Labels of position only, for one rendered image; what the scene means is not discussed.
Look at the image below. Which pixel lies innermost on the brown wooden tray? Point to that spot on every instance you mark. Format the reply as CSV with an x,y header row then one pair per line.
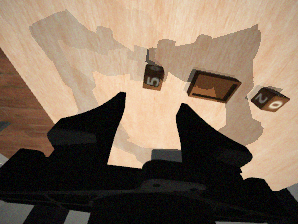
x,y
212,87

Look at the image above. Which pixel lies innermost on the brown number cube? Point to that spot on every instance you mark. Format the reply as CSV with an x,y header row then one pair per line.
x,y
153,77
269,100

